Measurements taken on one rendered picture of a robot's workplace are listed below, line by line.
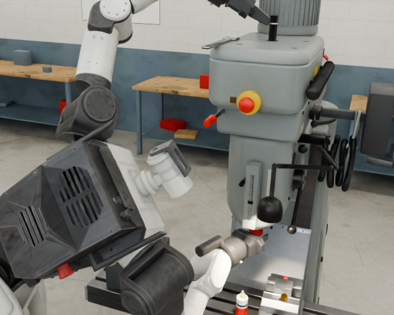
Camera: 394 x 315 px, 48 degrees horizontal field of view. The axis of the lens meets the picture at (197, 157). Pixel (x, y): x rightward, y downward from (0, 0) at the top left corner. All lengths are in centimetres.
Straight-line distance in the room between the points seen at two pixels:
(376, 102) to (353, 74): 403
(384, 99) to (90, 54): 92
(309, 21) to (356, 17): 402
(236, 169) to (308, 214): 60
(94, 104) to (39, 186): 23
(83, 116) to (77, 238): 28
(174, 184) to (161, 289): 23
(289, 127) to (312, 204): 67
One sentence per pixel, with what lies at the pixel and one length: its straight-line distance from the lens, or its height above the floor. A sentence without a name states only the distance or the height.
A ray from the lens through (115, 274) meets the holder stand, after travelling 175.
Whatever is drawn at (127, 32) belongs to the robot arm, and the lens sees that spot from 124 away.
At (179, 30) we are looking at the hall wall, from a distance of 598.
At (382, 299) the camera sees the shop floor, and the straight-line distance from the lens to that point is 352.
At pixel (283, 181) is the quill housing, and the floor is 149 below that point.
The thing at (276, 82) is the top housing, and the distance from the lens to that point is 112.
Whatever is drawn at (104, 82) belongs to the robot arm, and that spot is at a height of 181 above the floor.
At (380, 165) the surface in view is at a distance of 524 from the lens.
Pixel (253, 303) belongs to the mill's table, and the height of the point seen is 94.
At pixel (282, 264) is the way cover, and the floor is 96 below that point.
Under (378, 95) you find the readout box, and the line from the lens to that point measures 154.
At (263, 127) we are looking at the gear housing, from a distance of 125.
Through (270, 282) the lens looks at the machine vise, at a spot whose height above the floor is 105.
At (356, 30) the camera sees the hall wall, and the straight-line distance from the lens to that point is 552.
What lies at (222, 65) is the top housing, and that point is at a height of 185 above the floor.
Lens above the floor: 203
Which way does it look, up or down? 21 degrees down
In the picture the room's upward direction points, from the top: 1 degrees clockwise
